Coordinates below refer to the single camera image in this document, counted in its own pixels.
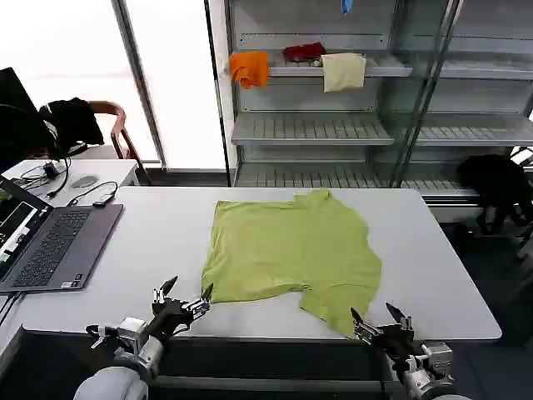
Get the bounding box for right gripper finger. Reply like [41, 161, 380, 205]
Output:
[350, 307, 382, 343]
[385, 302, 415, 333]

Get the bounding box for dark window mullion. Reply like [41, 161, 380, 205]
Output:
[111, 0, 170, 170]

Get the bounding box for black headphones with pale earcup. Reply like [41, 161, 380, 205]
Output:
[0, 103, 59, 163]

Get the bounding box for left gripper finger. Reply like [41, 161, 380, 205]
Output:
[152, 274, 180, 303]
[182, 283, 215, 321]

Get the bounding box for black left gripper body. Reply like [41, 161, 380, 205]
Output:
[145, 296, 196, 339]

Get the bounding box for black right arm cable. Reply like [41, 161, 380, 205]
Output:
[372, 343, 388, 400]

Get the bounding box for small white desk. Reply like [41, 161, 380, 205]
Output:
[0, 159, 141, 206]

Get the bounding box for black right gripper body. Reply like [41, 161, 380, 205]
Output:
[368, 322, 417, 368]

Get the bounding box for dark grey laptop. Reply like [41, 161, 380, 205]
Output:
[0, 177, 125, 293]

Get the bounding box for black cable with dongle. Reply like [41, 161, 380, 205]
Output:
[67, 181, 119, 208]

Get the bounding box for black thin cable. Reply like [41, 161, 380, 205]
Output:
[47, 157, 72, 200]

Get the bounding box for grey metal shelf with cloths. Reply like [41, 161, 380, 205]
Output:
[203, 0, 533, 209]

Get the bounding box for lime green shirt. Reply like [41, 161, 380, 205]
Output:
[200, 187, 383, 339]

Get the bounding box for brown wooden chair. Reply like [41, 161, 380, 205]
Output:
[89, 101, 153, 187]

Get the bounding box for black computer monitor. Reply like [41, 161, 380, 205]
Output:
[0, 67, 42, 126]

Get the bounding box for black garment heap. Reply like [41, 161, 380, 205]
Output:
[456, 153, 533, 235]

